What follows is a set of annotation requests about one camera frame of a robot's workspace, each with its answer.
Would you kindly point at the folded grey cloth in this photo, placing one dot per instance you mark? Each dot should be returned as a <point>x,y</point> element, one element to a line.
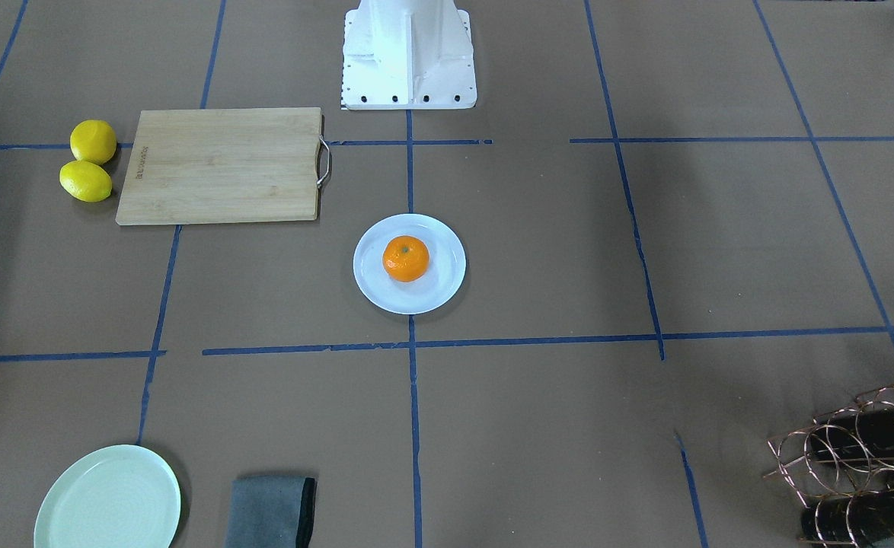
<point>271,511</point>

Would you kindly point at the green plate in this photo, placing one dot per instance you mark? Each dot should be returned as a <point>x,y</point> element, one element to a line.
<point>119,496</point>

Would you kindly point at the far yellow lemon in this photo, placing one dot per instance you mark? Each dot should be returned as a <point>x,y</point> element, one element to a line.
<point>94,141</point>

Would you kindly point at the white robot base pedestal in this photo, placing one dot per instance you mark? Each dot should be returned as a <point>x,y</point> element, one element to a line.
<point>408,55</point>

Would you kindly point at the middle green wine bottle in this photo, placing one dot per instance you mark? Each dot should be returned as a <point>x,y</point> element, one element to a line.
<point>855,438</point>

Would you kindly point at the near yellow lemon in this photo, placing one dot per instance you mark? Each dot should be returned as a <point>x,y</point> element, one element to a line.
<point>85,181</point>

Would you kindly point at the copper wire bottle rack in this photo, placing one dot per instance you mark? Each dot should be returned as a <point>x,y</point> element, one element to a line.
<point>840,467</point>

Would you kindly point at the orange fruit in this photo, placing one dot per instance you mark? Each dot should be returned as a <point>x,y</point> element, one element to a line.
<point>406,258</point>

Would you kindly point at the green wine bottle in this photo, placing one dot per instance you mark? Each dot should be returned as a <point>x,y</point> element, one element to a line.
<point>857,521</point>
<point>855,438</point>

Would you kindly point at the light blue plate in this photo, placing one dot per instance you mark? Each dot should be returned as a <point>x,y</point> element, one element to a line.
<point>437,285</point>

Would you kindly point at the wooden cutting board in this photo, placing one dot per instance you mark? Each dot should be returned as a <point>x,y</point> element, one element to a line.
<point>207,166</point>

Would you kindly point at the yellow lemon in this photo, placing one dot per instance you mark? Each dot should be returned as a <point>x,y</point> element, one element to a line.
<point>85,181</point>
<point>94,141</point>

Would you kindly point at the front green wine bottle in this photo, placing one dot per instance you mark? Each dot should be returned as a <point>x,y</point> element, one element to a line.
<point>857,521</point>

